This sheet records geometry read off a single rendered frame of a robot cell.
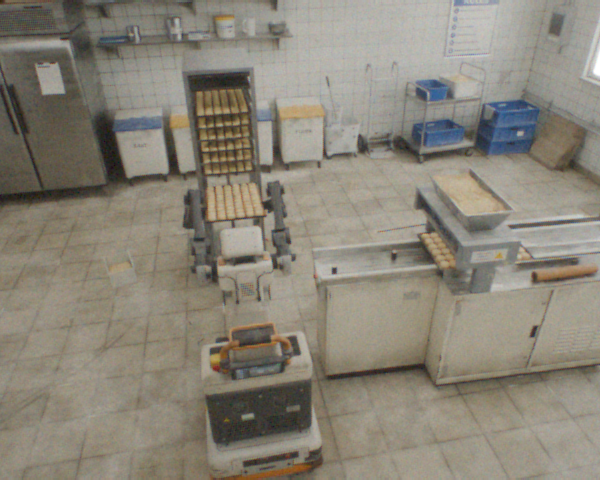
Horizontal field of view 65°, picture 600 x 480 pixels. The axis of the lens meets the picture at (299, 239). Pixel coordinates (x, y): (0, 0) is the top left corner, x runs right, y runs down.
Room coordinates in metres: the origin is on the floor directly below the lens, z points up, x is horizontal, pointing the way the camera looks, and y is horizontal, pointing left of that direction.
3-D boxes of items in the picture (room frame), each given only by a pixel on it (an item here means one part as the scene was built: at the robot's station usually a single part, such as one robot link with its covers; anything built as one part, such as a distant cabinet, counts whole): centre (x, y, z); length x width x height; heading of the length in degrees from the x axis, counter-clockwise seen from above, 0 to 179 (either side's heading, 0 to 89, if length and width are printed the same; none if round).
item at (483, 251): (2.45, -0.98, 1.01); 0.72 x 0.33 x 0.34; 8
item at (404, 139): (6.08, -1.88, 0.57); 0.85 x 0.58 x 1.13; 107
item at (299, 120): (5.87, -0.03, 0.38); 0.64 x 0.54 x 0.77; 7
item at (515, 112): (6.17, -2.82, 0.50); 0.60 x 0.40 x 0.20; 102
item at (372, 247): (2.60, -1.07, 0.87); 2.01 x 0.03 x 0.07; 98
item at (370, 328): (2.38, -0.48, 0.45); 0.70 x 0.34 x 0.90; 98
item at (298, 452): (1.49, 0.18, 0.23); 0.41 x 0.02 x 0.08; 100
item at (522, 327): (2.51, -1.45, 0.42); 1.28 x 0.72 x 0.84; 98
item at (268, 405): (1.72, 0.24, 0.59); 0.55 x 0.34 x 0.83; 100
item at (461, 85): (6.13, -2.04, 0.89); 0.44 x 0.36 x 0.20; 18
